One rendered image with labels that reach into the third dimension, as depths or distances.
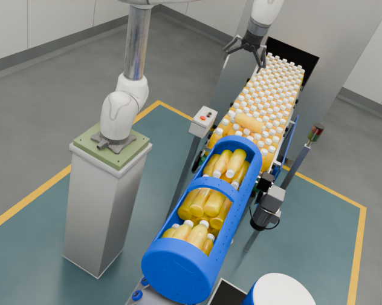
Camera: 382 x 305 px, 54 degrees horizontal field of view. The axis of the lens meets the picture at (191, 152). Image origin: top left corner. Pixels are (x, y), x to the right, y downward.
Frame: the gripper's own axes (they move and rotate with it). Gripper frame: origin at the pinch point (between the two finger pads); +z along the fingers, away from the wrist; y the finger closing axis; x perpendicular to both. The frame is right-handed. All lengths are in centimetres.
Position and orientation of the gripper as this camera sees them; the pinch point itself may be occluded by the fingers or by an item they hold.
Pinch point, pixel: (239, 70)
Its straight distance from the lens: 173.2
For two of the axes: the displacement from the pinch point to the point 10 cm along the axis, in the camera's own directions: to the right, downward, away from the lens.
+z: -2.5, 6.3, 7.3
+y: -9.3, -3.7, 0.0
